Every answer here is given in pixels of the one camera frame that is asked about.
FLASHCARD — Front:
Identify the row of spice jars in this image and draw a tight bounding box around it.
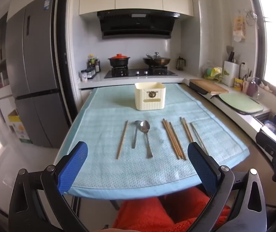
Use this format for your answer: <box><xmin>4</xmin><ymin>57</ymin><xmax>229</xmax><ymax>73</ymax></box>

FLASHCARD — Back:
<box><xmin>80</xmin><ymin>68</ymin><xmax>97</xmax><ymax>82</ymax></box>

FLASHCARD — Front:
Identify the clear plastic bag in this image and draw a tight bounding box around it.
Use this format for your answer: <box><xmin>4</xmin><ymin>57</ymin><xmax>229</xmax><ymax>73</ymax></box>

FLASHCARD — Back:
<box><xmin>202</xmin><ymin>61</ymin><xmax>225</xmax><ymax>81</ymax></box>

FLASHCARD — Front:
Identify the black wok with glass lid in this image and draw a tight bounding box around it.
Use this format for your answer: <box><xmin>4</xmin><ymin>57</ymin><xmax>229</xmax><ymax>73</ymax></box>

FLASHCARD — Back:
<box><xmin>142</xmin><ymin>52</ymin><xmax>171</xmax><ymax>67</ymax></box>

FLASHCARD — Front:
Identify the yellow wall hanging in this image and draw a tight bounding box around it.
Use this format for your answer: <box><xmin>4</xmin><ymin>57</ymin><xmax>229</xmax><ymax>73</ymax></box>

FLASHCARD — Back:
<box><xmin>232</xmin><ymin>11</ymin><xmax>247</xmax><ymax>42</ymax></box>

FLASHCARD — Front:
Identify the yellow cardboard box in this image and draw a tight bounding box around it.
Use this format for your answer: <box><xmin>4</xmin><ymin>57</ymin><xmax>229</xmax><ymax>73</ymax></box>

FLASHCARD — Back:
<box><xmin>7</xmin><ymin>109</ymin><xmax>33</xmax><ymax>144</ymax></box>

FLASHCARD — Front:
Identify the wooden cutting board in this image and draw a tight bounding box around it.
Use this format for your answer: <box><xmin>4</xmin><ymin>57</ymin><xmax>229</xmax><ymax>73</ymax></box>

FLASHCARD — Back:
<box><xmin>189</xmin><ymin>78</ymin><xmax>229</xmax><ymax>94</ymax></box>

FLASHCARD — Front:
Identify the pale green cutting board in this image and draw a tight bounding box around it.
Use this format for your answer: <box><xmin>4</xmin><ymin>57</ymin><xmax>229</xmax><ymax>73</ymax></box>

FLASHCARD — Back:
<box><xmin>219</xmin><ymin>93</ymin><xmax>264</xmax><ymax>114</ymax></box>

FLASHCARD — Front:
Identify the steel sink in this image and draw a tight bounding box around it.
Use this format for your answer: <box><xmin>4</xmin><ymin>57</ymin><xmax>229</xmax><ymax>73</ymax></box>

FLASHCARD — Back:
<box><xmin>253</xmin><ymin>111</ymin><xmax>276</xmax><ymax>138</ymax></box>

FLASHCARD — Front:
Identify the light blue woven table cloth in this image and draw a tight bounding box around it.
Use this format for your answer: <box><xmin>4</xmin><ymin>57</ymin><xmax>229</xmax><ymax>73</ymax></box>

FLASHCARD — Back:
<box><xmin>53</xmin><ymin>83</ymin><xmax>250</xmax><ymax>200</ymax></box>

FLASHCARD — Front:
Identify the purple cup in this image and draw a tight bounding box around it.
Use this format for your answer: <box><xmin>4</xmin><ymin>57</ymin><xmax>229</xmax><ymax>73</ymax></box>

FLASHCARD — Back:
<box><xmin>246</xmin><ymin>77</ymin><xmax>260</xmax><ymax>97</ymax></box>

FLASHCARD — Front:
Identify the dark french press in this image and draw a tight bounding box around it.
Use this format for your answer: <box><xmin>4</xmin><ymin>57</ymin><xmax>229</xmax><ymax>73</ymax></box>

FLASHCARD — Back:
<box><xmin>177</xmin><ymin>56</ymin><xmax>186</xmax><ymax>71</ymax></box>

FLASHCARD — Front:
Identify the large steel spoon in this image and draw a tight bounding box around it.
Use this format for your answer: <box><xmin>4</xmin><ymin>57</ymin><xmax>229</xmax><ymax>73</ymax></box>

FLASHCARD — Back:
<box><xmin>140</xmin><ymin>120</ymin><xmax>153</xmax><ymax>159</ymax></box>

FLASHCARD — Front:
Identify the black gas stove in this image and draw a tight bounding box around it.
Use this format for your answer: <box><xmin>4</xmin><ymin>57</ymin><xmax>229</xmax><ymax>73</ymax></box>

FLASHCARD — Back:
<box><xmin>104</xmin><ymin>68</ymin><xmax>178</xmax><ymax>79</ymax></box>

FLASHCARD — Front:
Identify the white shelf unit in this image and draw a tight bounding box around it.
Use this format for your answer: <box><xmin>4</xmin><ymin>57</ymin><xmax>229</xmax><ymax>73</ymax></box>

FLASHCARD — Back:
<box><xmin>0</xmin><ymin>13</ymin><xmax>16</xmax><ymax>126</ymax></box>

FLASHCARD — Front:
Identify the wire wall rack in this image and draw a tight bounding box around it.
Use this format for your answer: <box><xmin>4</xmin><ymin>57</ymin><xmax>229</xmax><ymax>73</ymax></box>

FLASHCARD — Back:
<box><xmin>244</xmin><ymin>8</ymin><xmax>258</xmax><ymax>26</ymax></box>

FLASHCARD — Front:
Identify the orange fleece clothing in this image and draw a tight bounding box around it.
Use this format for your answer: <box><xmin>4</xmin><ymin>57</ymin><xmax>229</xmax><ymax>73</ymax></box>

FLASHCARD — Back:
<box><xmin>111</xmin><ymin>187</ymin><xmax>231</xmax><ymax>232</ymax></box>

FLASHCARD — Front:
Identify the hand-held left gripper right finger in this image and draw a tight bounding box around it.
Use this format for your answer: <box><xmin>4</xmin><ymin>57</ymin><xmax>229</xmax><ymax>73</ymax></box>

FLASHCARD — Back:
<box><xmin>187</xmin><ymin>142</ymin><xmax>267</xmax><ymax>232</ymax></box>

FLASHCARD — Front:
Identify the brown wooden chopstick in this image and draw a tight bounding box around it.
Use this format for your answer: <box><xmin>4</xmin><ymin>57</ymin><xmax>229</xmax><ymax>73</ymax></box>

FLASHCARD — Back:
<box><xmin>162</xmin><ymin>120</ymin><xmax>179</xmax><ymax>160</ymax></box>
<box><xmin>164</xmin><ymin>119</ymin><xmax>182</xmax><ymax>160</ymax></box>
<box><xmin>182</xmin><ymin>118</ymin><xmax>194</xmax><ymax>142</ymax></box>
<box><xmin>116</xmin><ymin>120</ymin><xmax>128</xmax><ymax>160</ymax></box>
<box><xmin>180</xmin><ymin>117</ymin><xmax>192</xmax><ymax>143</ymax></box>
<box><xmin>168</xmin><ymin>121</ymin><xmax>187</xmax><ymax>160</ymax></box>
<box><xmin>166</xmin><ymin>121</ymin><xmax>184</xmax><ymax>160</ymax></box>

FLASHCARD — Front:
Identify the white knife holder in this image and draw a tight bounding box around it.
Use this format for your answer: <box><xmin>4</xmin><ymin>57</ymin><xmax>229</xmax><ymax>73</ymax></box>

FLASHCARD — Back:
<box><xmin>222</xmin><ymin>60</ymin><xmax>240</xmax><ymax>87</ymax></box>

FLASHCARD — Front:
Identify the grey refrigerator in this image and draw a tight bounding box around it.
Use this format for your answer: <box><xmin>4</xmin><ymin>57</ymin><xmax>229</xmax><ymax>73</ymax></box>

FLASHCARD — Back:
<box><xmin>5</xmin><ymin>0</ymin><xmax>77</xmax><ymax>148</ymax></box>

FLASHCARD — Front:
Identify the black range hood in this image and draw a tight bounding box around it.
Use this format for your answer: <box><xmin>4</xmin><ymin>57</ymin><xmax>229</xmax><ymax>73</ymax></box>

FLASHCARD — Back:
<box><xmin>97</xmin><ymin>10</ymin><xmax>180</xmax><ymax>40</ymax></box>

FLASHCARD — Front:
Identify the black clay pot orange lid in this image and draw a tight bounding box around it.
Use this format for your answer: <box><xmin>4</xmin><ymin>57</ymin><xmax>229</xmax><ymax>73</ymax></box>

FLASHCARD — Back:
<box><xmin>108</xmin><ymin>54</ymin><xmax>130</xmax><ymax>68</ymax></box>

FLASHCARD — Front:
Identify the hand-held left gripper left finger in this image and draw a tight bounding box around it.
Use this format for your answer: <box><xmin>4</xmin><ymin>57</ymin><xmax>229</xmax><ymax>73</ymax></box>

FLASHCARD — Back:
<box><xmin>9</xmin><ymin>141</ymin><xmax>89</xmax><ymax>232</ymax></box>

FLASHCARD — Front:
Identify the cream ribbed utensil holder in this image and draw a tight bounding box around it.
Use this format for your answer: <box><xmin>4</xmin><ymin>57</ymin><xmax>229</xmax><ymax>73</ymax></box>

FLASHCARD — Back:
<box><xmin>134</xmin><ymin>82</ymin><xmax>166</xmax><ymax>111</ymax></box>

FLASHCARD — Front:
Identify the small steel spoon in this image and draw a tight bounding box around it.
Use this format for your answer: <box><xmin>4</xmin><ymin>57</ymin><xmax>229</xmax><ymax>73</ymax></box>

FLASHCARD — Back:
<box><xmin>131</xmin><ymin>120</ymin><xmax>142</xmax><ymax>149</ymax></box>

